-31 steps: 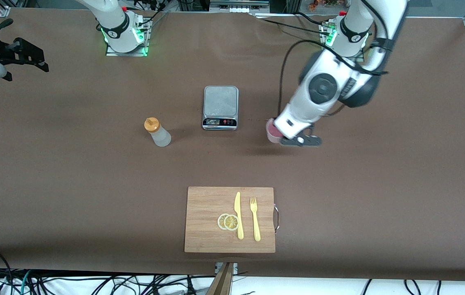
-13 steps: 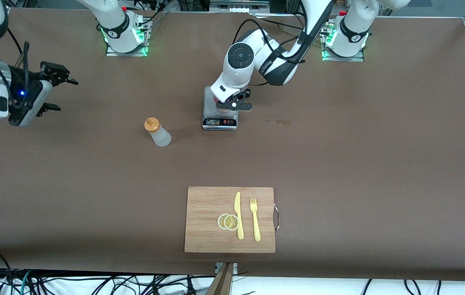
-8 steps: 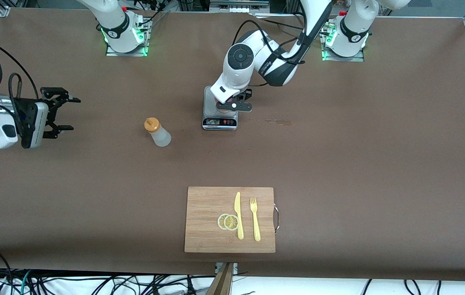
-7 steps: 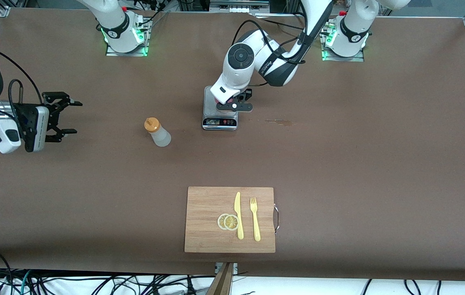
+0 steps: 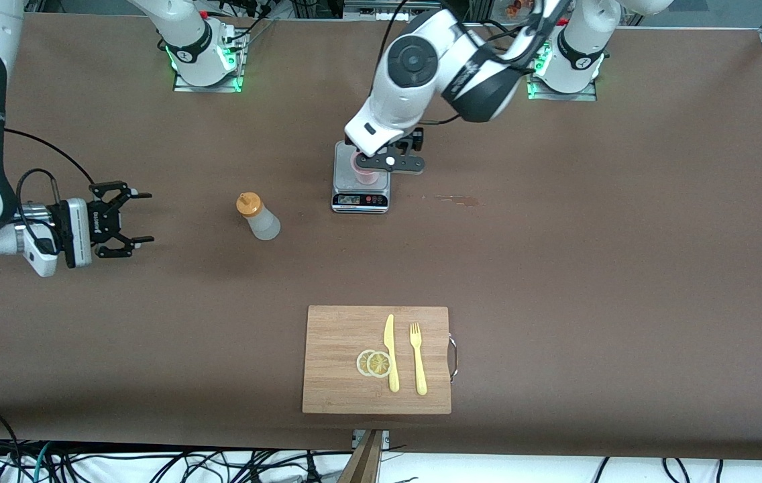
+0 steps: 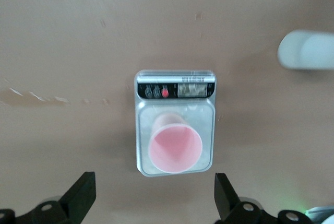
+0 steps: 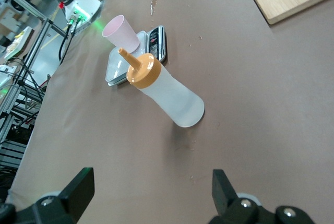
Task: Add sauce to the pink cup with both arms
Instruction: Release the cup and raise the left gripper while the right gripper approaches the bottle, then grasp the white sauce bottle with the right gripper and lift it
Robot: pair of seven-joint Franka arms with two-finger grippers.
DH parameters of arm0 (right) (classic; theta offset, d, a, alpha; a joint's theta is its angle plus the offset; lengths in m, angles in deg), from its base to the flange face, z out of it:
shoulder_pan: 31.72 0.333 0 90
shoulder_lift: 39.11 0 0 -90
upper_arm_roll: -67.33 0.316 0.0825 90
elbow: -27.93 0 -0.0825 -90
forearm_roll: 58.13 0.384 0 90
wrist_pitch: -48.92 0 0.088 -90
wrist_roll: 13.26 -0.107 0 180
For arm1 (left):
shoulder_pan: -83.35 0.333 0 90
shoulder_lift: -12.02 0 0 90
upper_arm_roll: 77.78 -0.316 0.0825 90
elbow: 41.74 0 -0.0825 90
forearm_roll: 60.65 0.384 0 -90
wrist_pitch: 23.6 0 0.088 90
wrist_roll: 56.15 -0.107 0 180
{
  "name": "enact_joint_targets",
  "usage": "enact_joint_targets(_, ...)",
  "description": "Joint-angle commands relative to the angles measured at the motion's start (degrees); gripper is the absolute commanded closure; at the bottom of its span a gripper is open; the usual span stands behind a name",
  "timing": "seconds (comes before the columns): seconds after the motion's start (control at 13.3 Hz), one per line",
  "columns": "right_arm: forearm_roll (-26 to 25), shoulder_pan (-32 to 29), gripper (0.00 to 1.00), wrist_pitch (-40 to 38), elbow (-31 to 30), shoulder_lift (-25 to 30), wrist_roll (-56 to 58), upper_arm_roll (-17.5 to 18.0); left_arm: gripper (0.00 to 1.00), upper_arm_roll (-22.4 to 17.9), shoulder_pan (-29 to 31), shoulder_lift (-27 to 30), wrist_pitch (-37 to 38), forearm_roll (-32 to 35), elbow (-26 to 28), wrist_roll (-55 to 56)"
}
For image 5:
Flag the translucent sauce bottle orange cap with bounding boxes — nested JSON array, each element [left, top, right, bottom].
[[235, 192, 282, 242]]

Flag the pink plastic cup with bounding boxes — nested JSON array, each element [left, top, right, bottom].
[[351, 151, 380, 188]]

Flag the silver digital kitchen scale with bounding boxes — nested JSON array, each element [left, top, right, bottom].
[[331, 141, 392, 215]]

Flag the bamboo cutting board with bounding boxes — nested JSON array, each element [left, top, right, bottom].
[[301, 305, 460, 415]]

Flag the yellow plastic knife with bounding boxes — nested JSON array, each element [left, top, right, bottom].
[[383, 313, 400, 393]]

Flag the grey power strip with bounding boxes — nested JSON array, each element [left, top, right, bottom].
[[343, 0, 443, 22]]

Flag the yellow plastic fork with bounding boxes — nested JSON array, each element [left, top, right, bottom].
[[409, 323, 428, 396]]

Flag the wooden beam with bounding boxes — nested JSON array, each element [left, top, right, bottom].
[[337, 429, 384, 483]]

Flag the orange toy items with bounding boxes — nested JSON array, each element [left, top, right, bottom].
[[505, 0, 559, 19]]

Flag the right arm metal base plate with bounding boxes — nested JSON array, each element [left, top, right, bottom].
[[173, 27, 246, 93]]

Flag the teal floor cable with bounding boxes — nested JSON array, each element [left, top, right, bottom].
[[31, 441, 53, 483]]

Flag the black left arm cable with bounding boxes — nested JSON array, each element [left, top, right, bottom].
[[384, 0, 462, 128]]

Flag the small metal bracket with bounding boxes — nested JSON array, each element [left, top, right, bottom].
[[352, 429, 390, 450]]

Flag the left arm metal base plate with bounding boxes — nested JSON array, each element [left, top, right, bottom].
[[527, 34, 598, 103]]

